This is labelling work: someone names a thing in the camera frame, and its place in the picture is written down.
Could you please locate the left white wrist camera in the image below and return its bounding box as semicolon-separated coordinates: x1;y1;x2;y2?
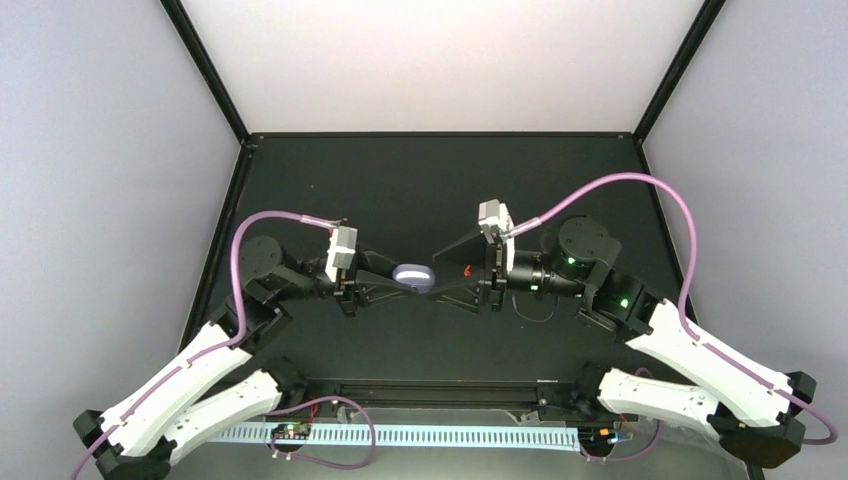
325;226;358;282

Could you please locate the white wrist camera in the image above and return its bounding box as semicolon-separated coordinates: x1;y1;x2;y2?
478;199;513;244
325;226;358;282

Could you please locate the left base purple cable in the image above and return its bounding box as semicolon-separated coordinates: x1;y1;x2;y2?
264;396;378;472

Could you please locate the circuit board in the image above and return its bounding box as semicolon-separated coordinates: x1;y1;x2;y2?
578;428;633;445
271;423;312;442

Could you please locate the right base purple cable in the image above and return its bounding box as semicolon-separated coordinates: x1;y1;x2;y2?
579;367;664;464

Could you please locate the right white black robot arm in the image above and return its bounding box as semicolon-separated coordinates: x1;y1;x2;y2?
430;216;816;469

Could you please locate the left circuit board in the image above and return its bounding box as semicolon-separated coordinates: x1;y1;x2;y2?
271;423;312;442

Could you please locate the light blue slotted cable duct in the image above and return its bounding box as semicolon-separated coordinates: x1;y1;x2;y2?
211;423;581;453

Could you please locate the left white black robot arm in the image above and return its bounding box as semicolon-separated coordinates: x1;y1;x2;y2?
73;227;420;479

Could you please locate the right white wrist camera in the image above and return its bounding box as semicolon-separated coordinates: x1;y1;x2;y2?
478;199;513;244

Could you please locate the right circuit board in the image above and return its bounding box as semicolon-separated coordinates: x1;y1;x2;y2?
578;428;633;445

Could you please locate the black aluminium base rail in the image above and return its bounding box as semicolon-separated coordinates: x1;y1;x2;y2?
281;378;599;410

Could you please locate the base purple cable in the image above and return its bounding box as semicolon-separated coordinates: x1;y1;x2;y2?
579;367;664;464
264;396;378;472

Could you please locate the lavender earbud charging case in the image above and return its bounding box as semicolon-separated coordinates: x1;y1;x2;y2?
392;263;436;294

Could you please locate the clear plastic sheet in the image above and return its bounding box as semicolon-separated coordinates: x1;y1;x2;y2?
316;404;736;463

